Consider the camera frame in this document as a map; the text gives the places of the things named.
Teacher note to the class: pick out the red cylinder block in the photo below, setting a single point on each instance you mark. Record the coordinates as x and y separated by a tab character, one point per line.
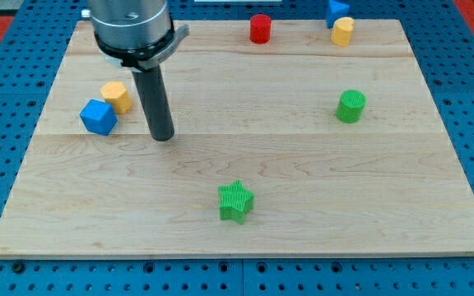
260	28

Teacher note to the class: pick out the yellow hexagon block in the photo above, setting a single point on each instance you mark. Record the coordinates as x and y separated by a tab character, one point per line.
116	94

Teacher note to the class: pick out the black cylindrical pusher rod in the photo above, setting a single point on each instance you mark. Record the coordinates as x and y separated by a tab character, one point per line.
151	90

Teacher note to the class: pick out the blue cube block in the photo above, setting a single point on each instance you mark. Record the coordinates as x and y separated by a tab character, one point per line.
98	117

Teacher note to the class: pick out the blue triangle block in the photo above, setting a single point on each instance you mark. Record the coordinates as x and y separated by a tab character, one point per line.
335	10

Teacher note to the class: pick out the green star block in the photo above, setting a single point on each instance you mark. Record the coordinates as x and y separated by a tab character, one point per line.
235	202

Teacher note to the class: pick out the wooden board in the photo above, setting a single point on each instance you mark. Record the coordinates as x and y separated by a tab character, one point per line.
389	185

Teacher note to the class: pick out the yellow heart block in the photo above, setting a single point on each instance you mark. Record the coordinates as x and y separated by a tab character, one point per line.
342	31

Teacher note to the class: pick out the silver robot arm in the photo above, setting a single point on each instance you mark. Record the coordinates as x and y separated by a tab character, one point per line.
140	35

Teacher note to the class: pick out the green cylinder block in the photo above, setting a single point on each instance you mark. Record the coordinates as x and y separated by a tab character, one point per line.
350	107

